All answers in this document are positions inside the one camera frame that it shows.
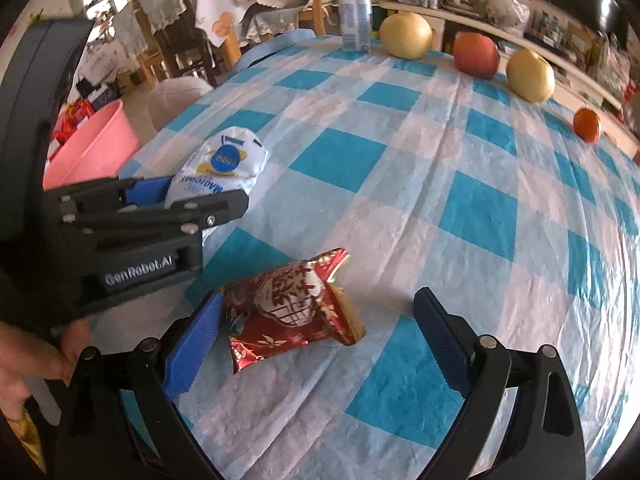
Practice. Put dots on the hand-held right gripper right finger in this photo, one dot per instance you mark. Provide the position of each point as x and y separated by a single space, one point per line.
442 340

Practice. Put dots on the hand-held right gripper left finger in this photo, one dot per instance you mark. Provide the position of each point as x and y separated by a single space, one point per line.
195 355

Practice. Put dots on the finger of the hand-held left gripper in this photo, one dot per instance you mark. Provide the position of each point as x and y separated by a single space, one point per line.
215 207
147 192

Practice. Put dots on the crushed clear plastic bottle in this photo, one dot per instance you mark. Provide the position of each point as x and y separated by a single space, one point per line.
225 165

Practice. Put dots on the pink plastic bin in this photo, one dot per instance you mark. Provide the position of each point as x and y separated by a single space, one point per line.
90 145

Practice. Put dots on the red patterned snack wrapper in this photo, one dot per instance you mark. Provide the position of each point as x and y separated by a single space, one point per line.
295 305

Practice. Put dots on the person's left hand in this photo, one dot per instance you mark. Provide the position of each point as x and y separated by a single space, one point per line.
30 360

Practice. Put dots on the grey round stool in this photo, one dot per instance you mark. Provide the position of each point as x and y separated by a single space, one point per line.
177 95

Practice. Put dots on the dark wooden chair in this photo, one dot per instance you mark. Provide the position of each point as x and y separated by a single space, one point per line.
185 50

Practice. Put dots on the blue checkered tablecloth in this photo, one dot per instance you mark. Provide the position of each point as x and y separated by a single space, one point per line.
400 185

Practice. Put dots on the blue chair back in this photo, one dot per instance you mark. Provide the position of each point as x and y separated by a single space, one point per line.
280 42

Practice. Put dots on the white cloth orange print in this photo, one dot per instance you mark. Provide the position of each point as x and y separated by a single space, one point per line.
220 15

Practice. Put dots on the white lace cloth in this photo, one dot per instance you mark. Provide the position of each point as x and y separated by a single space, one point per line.
265 20

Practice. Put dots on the white plastic bottle blue label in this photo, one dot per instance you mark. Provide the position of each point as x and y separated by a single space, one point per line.
355 15

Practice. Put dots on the orange tangerine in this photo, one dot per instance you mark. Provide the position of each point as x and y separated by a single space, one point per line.
586 124

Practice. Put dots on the large yellow pear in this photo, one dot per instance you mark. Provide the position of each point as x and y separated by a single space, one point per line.
531 76

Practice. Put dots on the red apple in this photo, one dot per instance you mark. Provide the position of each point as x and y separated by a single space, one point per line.
476 55

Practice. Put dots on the long white cabinet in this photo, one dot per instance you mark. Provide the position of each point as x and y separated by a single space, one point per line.
525 25

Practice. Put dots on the crinkled plastic bag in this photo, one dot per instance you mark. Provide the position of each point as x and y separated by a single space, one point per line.
612 60

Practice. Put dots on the clear plastic bag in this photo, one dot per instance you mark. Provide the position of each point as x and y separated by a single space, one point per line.
505 2

